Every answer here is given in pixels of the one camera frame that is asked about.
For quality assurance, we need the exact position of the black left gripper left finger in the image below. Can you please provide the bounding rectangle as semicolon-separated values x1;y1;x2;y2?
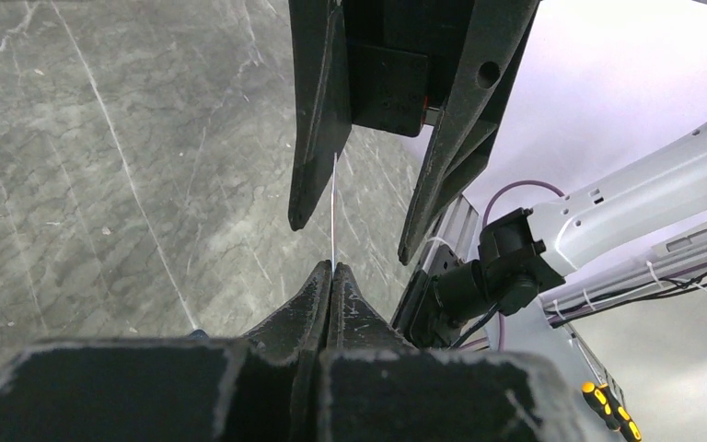
0;261;332;441

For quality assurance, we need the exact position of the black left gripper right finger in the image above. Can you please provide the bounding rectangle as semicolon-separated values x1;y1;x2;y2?
313;264;610;441

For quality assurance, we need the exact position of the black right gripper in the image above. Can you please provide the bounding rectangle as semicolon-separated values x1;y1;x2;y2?
287;0;539;265

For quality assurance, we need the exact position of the grey card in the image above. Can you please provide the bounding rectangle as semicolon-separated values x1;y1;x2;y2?
330;153;338;272

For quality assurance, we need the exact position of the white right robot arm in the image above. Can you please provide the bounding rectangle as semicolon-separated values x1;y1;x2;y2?
288;1;707;314

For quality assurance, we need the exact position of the yellow black screwdriver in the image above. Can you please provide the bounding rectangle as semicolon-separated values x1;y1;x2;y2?
581;382;643;442

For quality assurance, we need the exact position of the aluminium frame rail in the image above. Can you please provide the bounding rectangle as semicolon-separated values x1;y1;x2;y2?
389;194;635;442

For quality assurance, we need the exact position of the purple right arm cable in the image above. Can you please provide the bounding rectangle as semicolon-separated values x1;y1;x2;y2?
459;180;707;352

